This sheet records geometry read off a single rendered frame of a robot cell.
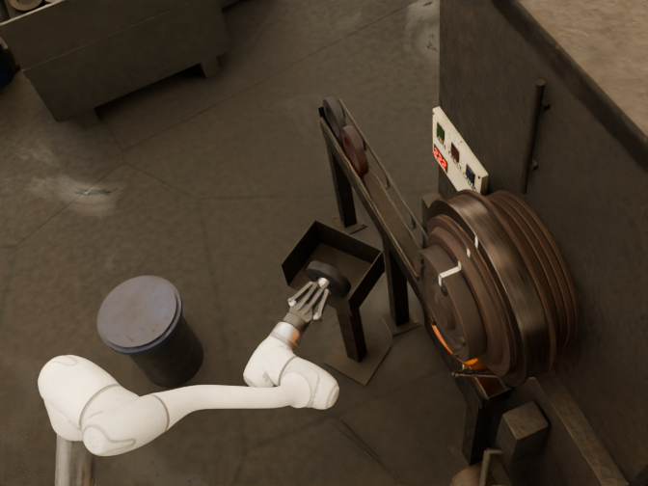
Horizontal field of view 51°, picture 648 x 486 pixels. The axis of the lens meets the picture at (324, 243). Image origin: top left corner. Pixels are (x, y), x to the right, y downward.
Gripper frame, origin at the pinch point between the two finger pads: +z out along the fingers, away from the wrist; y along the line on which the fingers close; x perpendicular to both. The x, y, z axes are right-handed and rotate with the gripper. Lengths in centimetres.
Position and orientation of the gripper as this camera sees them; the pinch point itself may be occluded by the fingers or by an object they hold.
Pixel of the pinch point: (327, 277)
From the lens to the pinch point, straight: 217.9
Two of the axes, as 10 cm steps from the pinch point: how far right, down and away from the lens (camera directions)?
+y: 8.3, 4.0, -4.0
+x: -1.6, -5.1, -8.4
